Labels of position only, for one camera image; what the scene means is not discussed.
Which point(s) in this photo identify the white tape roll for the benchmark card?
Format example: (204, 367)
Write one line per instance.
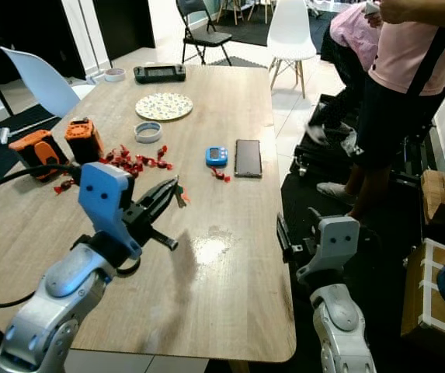
(107, 75)

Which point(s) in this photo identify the bending person in pink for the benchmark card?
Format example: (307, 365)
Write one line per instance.
(354, 31)

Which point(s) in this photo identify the taped wooden crate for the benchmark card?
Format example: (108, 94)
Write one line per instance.
(418, 299)

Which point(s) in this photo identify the blue digital timer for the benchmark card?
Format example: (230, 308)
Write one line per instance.
(217, 156)

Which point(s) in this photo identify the patterned round plate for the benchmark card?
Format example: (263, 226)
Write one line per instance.
(164, 106)

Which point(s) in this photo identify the black smartphone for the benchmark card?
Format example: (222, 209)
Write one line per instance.
(248, 158)

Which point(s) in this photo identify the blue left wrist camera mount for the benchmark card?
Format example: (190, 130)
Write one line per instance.
(106, 198)

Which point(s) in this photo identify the white plastic shell chair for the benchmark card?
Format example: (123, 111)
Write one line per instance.
(290, 31)
(43, 81)

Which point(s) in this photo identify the small key bunch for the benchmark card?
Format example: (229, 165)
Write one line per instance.
(182, 194)

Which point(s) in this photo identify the grey tape roll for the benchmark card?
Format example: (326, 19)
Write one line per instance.
(138, 132)

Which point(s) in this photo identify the orange black battery pack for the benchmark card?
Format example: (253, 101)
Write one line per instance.
(39, 148)
(84, 140)

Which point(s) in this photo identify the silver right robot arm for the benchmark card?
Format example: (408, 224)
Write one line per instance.
(342, 326)

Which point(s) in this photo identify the wooden table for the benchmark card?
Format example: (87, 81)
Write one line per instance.
(238, 303)

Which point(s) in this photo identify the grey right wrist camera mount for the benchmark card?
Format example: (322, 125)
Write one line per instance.
(335, 242)

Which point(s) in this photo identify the small cardboard box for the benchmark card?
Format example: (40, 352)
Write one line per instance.
(443, 194)

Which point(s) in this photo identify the black folding chair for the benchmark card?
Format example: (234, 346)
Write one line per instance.
(206, 35)

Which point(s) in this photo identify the black floor case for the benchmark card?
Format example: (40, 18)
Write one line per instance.
(311, 163)

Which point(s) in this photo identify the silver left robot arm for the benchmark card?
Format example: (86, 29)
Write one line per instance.
(55, 299)

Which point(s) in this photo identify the person in black shorts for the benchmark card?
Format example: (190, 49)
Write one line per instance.
(408, 47)

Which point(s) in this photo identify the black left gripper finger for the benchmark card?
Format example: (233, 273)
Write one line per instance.
(157, 192)
(160, 210)

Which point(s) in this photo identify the black handheld controller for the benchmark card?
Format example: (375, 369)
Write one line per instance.
(160, 73)

